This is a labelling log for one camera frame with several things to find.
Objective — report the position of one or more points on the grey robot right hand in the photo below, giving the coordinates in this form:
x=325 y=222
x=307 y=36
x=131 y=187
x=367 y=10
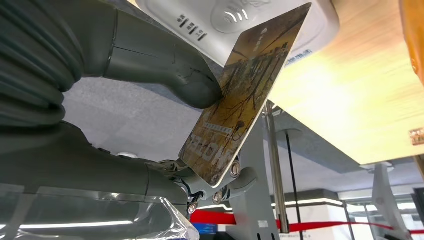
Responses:
x=149 y=56

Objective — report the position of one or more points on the white card reader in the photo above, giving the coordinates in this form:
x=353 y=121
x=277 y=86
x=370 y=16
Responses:
x=205 y=20

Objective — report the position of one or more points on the clear plastic hand cover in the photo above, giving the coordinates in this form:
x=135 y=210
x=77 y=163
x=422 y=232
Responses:
x=99 y=215

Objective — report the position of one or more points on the red barrier belt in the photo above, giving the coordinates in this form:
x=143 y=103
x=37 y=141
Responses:
x=212 y=217

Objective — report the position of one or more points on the silver kiosk stand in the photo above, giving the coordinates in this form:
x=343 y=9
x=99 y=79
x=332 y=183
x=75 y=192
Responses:
x=251 y=212

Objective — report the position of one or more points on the yellow tape on box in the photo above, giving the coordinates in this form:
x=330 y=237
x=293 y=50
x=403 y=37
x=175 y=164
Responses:
x=414 y=33

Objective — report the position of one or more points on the chrome stanchion post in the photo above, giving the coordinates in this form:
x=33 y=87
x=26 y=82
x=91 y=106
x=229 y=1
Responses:
x=276 y=165

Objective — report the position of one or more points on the black stanchion post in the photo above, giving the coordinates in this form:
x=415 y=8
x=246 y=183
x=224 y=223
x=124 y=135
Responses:
x=294 y=185

